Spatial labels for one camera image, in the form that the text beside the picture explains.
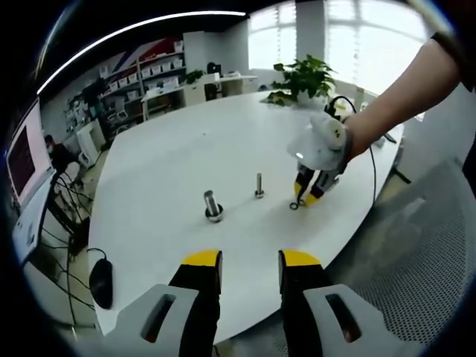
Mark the white cabinet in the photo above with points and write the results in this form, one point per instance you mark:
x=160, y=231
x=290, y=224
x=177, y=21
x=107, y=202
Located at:
x=89, y=141

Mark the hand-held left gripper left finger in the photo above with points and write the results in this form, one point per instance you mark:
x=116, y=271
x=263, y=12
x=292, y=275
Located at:
x=193, y=316

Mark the long ceiling light strip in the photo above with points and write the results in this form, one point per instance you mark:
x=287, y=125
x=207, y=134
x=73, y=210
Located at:
x=130, y=29

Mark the potted green plant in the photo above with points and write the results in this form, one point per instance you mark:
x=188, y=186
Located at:
x=305, y=76

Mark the white laptop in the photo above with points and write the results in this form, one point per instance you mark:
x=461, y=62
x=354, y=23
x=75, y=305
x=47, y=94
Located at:
x=28, y=186

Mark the thick threaded steel stud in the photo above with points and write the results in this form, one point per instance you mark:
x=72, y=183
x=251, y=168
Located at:
x=211, y=202

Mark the white office desk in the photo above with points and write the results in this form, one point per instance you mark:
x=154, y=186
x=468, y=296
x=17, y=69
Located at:
x=193, y=93

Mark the thin threaded steel stud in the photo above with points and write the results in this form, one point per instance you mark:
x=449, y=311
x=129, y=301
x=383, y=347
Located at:
x=259, y=184

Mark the black laptop stand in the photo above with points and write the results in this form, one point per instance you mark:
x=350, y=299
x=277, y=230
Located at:
x=70, y=208

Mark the black computer mouse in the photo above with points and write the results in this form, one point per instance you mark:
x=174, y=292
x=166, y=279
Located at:
x=101, y=284

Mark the wide bright window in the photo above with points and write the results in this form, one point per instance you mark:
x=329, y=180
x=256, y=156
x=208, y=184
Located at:
x=375, y=41

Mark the small green desk plant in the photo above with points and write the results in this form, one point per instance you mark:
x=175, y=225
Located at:
x=192, y=76

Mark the narrow bright window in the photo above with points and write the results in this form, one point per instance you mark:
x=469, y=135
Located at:
x=271, y=33

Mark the shelving with white bins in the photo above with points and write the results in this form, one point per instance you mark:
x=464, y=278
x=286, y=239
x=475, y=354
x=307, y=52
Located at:
x=148, y=70

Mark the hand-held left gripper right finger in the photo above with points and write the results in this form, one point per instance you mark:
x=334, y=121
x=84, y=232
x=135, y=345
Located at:
x=308, y=316

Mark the white rectangular block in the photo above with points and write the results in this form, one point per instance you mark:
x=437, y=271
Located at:
x=360, y=98

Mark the grey mesh office chair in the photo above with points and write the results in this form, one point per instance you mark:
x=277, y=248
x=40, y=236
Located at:
x=416, y=260

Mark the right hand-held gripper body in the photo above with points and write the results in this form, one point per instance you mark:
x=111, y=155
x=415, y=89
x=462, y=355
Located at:
x=316, y=148

